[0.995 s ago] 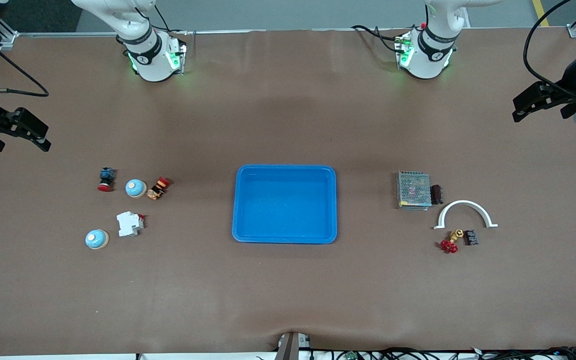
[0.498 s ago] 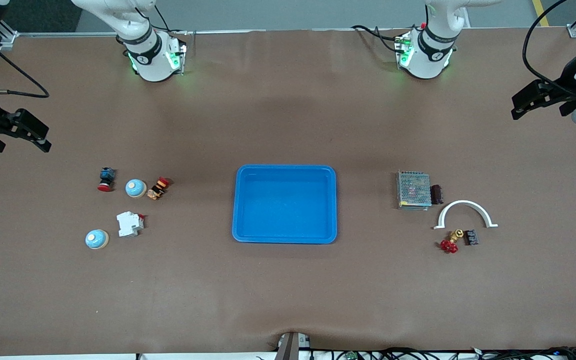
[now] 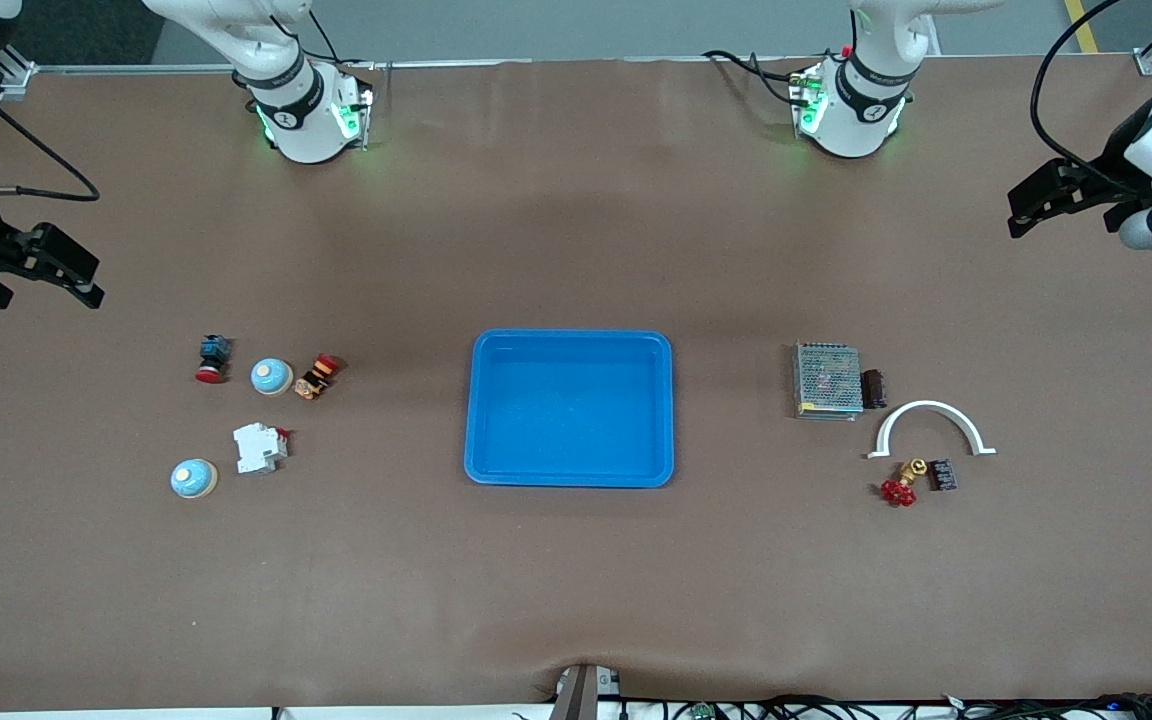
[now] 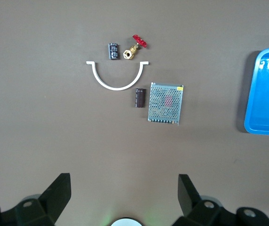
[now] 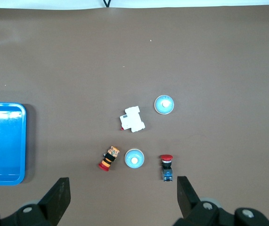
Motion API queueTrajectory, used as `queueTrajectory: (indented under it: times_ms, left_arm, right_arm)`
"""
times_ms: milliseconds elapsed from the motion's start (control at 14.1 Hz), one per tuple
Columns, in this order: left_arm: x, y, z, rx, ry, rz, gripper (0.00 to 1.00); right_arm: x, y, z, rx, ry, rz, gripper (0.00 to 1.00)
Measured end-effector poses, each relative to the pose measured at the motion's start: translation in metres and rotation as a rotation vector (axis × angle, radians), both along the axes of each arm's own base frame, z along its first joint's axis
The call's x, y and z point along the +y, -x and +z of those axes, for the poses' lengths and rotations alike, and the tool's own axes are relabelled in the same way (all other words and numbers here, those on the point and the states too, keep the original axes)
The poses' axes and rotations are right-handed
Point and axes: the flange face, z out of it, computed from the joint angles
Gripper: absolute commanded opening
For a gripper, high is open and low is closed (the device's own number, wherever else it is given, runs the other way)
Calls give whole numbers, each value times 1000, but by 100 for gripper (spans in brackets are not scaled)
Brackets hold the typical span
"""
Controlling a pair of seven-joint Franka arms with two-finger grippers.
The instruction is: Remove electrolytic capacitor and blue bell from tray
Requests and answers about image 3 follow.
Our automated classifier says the blue call bell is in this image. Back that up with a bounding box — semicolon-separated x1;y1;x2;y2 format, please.
249;356;295;398
170;458;219;501

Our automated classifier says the red emergency stop button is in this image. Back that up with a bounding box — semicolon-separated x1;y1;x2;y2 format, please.
194;334;234;385

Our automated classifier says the white semicircular pipe clamp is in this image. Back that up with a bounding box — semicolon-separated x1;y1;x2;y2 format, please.
865;400;998;460

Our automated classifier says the white circuit breaker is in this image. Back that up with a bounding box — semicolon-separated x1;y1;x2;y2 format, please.
232;421;292;476

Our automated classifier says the metal mesh power supply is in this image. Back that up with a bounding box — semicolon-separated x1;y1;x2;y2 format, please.
793;340;870;422

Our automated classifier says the brass valve red handwheel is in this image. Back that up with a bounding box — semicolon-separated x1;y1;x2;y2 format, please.
879;458;930;509

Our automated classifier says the blue plastic tray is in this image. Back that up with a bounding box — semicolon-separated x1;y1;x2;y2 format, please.
463;329;676;489

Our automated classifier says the brown table cover mat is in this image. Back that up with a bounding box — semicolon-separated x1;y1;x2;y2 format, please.
0;55;1152;713

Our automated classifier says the aluminium table edge rail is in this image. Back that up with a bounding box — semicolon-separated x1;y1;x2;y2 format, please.
31;55;1152;76

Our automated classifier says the orange red selector switch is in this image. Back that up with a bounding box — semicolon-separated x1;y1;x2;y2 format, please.
294;352;343;402

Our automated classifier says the black base cable bundle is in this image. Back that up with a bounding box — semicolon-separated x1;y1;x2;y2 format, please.
702;45;822;113

